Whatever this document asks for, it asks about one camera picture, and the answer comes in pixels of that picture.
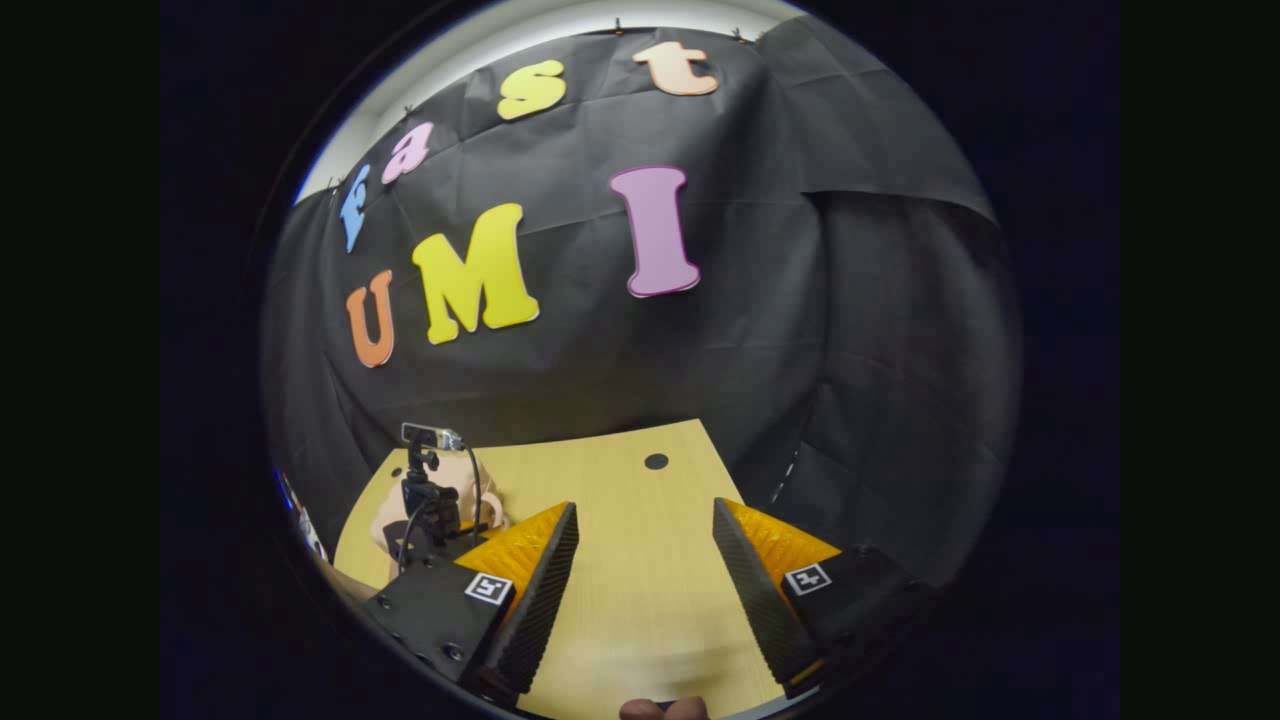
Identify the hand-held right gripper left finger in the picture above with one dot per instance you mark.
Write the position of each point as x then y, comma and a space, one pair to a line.
535, 610

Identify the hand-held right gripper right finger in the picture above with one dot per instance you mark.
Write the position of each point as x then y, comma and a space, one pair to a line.
765, 605

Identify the beige pink suitcase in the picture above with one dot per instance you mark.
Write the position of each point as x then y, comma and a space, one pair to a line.
490, 505

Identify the black backdrop cloth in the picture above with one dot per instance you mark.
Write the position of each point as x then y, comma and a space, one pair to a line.
800, 350

